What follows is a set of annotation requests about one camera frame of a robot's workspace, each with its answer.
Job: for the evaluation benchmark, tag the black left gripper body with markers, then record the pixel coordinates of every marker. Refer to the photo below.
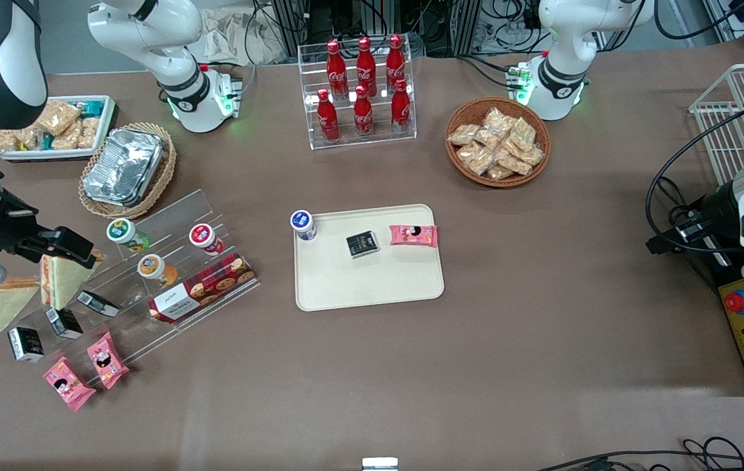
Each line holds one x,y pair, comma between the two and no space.
714,205

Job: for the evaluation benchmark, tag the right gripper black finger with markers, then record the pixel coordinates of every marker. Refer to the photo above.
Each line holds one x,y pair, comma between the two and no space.
89,260
70,239

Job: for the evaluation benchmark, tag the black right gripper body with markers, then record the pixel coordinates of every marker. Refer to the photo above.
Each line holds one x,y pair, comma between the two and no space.
0,225

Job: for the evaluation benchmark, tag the triangle sandwich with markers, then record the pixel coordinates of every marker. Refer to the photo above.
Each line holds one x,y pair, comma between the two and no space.
64,282
2,311

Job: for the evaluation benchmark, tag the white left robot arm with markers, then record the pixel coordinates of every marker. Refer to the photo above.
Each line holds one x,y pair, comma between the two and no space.
561,39

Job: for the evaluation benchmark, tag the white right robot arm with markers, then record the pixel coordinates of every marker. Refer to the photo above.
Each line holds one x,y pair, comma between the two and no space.
149,39

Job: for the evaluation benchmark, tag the white rectangular snack tray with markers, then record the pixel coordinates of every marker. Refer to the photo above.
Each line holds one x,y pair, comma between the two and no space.
108,124

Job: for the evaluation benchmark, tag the beige serving tray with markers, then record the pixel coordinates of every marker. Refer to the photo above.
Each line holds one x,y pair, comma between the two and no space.
372,275

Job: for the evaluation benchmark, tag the black chocolate packet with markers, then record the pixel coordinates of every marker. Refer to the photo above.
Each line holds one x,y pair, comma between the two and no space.
362,244
97,303
25,344
63,322

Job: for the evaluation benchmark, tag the green capped yogurt bottle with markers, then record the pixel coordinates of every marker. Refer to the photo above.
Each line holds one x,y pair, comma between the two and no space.
124,233

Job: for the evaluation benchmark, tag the orange capped yogurt bottle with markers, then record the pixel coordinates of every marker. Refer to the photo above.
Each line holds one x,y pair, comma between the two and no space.
154,268

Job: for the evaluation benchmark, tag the beige cracker snack packet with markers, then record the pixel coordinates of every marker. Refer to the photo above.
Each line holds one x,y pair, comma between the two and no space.
530,156
488,139
59,116
523,133
474,158
498,120
2,141
27,139
463,135
88,133
499,173
513,163
67,138

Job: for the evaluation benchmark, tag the stacked foil containers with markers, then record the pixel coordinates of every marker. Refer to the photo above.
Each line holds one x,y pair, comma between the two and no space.
123,167

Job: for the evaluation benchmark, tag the pink snack packet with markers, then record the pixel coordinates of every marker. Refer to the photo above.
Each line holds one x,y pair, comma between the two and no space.
107,360
413,235
68,384

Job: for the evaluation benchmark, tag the clear acrylic stepped shelf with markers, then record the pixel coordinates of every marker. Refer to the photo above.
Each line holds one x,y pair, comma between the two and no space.
182,216

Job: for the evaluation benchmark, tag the light wicker basket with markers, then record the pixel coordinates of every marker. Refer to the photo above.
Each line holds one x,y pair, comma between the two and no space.
162,176

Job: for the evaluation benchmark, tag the red capped yogurt bottle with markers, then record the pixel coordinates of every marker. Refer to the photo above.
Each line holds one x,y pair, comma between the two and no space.
205,238

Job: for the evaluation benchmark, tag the red plaid cookie box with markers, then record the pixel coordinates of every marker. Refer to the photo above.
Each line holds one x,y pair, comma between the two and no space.
205,288

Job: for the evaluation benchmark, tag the teal snack packet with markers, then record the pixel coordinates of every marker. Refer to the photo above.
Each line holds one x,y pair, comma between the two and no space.
91,106

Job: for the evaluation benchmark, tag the blue capped yogurt bottle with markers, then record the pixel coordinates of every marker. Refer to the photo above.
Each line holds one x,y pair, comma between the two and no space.
303,225

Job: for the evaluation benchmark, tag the brown wicker basket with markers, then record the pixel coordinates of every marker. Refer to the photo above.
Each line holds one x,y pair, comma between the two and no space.
460,173

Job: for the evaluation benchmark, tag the crumpled beige cloth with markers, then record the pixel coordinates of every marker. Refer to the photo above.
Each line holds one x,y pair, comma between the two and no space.
228,36

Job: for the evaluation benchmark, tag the red cola bottle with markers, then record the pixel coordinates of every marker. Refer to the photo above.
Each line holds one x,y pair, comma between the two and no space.
400,108
366,65
328,118
395,62
336,69
363,114

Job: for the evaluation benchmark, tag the clear acrylic bottle rack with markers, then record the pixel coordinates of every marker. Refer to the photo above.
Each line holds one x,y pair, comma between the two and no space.
358,142

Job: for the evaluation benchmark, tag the small white box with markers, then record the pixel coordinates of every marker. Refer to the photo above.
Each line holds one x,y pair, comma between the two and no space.
379,464

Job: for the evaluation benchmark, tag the black aluminium frame rack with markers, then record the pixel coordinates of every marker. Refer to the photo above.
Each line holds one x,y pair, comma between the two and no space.
372,13

